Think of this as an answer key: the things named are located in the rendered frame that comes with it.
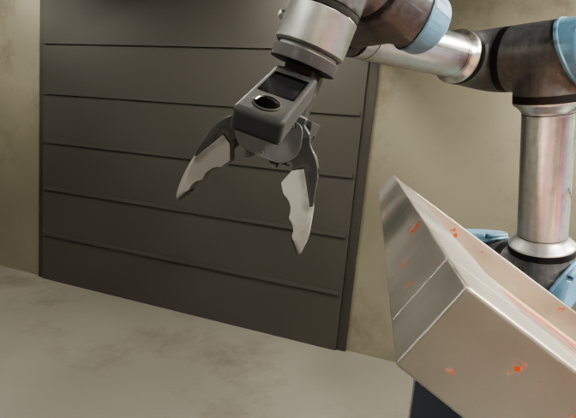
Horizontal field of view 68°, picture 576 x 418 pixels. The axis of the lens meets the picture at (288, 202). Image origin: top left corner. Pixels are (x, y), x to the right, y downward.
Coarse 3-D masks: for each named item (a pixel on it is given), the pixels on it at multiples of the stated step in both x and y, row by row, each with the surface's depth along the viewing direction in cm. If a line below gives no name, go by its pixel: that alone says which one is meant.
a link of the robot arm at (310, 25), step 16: (304, 0) 41; (288, 16) 42; (304, 16) 41; (320, 16) 40; (336, 16) 41; (288, 32) 42; (304, 32) 41; (320, 32) 41; (336, 32) 41; (352, 32) 43; (304, 48) 42; (320, 48) 41; (336, 48) 42; (336, 64) 46
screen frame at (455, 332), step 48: (384, 192) 62; (384, 240) 34; (432, 240) 22; (480, 240) 69; (432, 288) 17; (480, 288) 16; (528, 288) 65; (432, 336) 14; (480, 336) 14; (528, 336) 14; (432, 384) 15; (480, 384) 14; (528, 384) 14
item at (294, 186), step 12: (288, 180) 44; (300, 180) 44; (288, 192) 44; (300, 192) 44; (300, 204) 44; (300, 216) 44; (312, 216) 45; (300, 228) 44; (300, 240) 45; (300, 252) 46
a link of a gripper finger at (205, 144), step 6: (222, 120) 45; (228, 120) 45; (216, 126) 45; (222, 126) 45; (228, 126) 45; (210, 132) 45; (216, 132) 45; (222, 132) 45; (228, 132) 45; (234, 132) 45; (204, 138) 45; (210, 138) 45; (216, 138) 45; (228, 138) 45; (234, 138) 45; (204, 144) 45; (210, 144) 45; (198, 150) 46
